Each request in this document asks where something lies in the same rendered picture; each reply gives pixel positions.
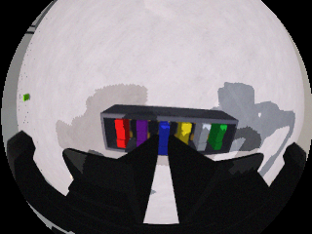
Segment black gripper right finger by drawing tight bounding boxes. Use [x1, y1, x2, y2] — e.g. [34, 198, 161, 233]
[168, 134, 264, 223]

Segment small green block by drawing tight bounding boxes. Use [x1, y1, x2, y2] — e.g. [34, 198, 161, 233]
[23, 93, 30, 101]

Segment dark grey fuse block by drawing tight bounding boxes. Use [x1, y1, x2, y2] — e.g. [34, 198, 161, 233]
[100, 104, 238, 155]

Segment purple fuse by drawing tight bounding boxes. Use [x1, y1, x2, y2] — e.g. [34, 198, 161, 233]
[136, 120, 148, 147]

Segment yellow fuse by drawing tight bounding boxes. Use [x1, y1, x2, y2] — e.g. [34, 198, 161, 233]
[176, 121, 192, 143]

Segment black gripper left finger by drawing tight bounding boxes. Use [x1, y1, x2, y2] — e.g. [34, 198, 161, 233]
[62, 134, 159, 223]

